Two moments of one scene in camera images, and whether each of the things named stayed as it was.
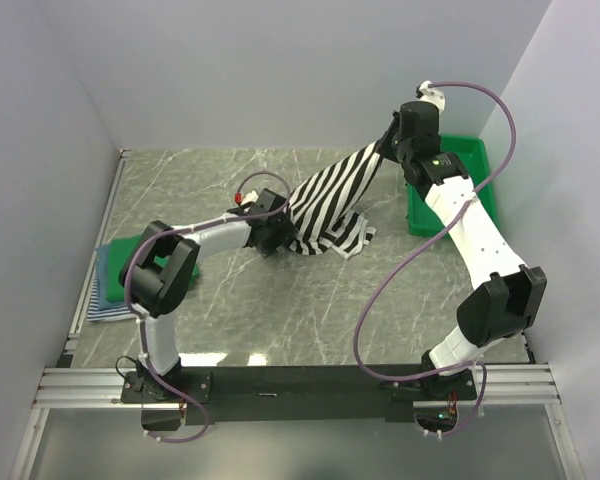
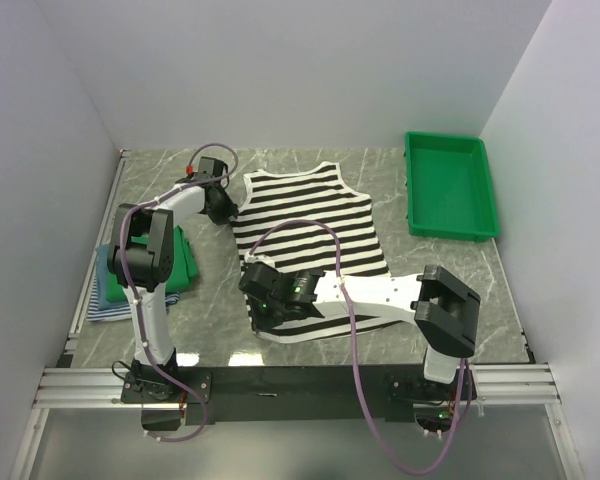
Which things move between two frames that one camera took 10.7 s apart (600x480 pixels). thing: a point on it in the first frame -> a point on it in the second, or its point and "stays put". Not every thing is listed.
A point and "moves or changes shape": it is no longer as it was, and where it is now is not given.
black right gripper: x=385 y=144 -> x=261 y=322
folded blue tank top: x=102 y=264 stays put
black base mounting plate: x=299 y=394 stays put
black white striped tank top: x=323 y=209 moves or changes shape
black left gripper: x=286 y=230 -> x=230 y=209
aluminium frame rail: x=523 y=384 stays put
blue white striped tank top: x=95 y=314 stays put
